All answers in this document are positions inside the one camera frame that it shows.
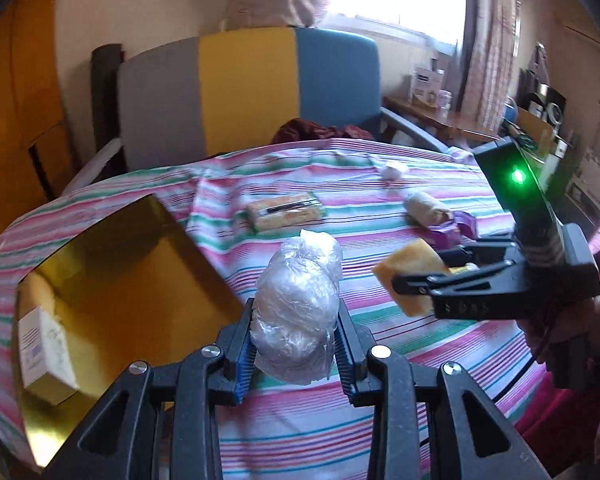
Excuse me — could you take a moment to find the wooden side desk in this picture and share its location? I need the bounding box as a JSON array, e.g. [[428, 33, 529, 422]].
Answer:
[[382, 95, 501, 148]]

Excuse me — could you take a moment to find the dark red cloth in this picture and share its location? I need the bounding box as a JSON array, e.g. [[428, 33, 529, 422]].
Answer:
[[271, 117, 376, 145]]

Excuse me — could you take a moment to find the clear plastic bag bundle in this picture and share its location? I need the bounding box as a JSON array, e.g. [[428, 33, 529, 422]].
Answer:
[[250, 229, 345, 386]]

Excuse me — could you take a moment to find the white carton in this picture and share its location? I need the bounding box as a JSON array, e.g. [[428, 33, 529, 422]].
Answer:
[[411, 65, 446, 108]]

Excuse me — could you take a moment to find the purple packet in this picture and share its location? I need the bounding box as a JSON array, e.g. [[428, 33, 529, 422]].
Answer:
[[427, 210, 478, 247]]

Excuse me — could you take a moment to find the striped tablecloth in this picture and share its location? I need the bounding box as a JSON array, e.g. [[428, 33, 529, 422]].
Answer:
[[0, 137, 546, 480]]

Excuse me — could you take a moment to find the cardboard box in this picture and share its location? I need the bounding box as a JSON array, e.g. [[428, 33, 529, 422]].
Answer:
[[516, 109, 556, 157]]

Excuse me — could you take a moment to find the grey yellow blue chair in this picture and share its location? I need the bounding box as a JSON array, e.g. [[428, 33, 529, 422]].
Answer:
[[91, 27, 451, 171]]

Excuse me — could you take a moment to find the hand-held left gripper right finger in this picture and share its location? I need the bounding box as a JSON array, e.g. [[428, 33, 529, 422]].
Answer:
[[332, 305, 551, 480]]

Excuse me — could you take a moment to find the yellow sponge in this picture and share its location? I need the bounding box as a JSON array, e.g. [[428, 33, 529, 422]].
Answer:
[[371, 238, 453, 318]]

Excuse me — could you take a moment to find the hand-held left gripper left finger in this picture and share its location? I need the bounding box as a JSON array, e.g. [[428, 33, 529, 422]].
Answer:
[[44, 297, 257, 480]]

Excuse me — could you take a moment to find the yellow snack packet black stripe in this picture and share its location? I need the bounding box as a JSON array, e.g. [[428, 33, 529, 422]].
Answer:
[[244, 192, 327, 233]]

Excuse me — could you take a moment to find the black cable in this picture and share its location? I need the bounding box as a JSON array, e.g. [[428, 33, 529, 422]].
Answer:
[[495, 352, 537, 411]]

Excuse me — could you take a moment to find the magenta cloth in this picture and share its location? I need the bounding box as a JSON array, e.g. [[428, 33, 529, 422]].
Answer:
[[512, 215, 600, 463]]

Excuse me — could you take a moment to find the wooden wardrobe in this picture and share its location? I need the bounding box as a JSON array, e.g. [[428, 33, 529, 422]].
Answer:
[[0, 0, 76, 241]]

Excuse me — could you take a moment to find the white tissue pack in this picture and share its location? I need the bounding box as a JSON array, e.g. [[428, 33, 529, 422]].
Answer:
[[19, 307, 81, 406]]

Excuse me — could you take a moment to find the gold box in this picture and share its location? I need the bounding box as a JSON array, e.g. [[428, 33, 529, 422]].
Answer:
[[17, 195, 246, 468]]

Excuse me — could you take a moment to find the small white wrapped item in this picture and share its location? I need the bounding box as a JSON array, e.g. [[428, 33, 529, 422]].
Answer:
[[380, 160, 410, 181]]

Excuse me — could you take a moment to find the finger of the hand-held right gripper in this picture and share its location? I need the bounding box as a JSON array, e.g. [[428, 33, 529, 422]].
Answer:
[[437, 239, 521, 267], [390, 259, 518, 298]]

